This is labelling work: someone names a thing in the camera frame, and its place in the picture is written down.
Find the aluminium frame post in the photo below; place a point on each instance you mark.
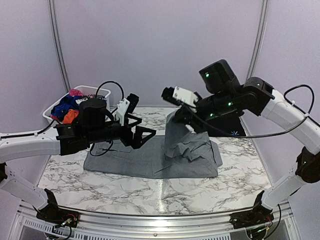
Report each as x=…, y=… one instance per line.
x=57, y=44
x=259, y=38

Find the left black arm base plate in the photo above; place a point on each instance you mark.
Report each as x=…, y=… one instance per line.
x=61, y=217

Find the blue white printed garment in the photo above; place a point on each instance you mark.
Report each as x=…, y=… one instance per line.
x=79, y=99

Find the aluminium front rail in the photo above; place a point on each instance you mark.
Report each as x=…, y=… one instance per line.
x=111, y=226

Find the right aluminium frame post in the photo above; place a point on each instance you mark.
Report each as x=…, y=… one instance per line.
x=259, y=38

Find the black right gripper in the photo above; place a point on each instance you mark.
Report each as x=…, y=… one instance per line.
x=184, y=114

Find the black trousers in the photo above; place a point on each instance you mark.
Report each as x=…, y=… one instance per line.
x=230, y=124

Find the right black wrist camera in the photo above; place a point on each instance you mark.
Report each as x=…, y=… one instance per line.
x=219, y=77

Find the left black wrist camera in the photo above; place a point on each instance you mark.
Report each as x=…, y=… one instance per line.
x=92, y=112

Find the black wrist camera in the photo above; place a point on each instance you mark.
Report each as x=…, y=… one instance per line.
x=219, y=77
x=92, y=112

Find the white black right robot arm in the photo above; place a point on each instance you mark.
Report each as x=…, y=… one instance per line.
x=260, y=98

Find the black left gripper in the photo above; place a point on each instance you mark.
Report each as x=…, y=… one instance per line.
x=136, y=143

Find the left aluminium frame post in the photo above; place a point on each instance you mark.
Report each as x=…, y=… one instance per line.
x=57, y=44

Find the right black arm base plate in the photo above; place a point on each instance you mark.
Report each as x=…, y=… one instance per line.
x=245, y=219

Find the white plastic laundry basket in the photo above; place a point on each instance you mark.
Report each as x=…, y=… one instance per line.
x=85, y=90

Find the orange garment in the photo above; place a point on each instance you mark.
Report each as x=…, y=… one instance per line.
x=71, y=115

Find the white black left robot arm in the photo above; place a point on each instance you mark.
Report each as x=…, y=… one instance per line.
x=30, y=145

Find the grey garment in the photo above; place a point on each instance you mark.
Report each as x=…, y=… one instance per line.
x=179, y=153

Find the pink garment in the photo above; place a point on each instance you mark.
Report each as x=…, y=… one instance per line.
x=75, y=93

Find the royal blue garment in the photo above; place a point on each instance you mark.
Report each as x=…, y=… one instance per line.
x=67, y=103

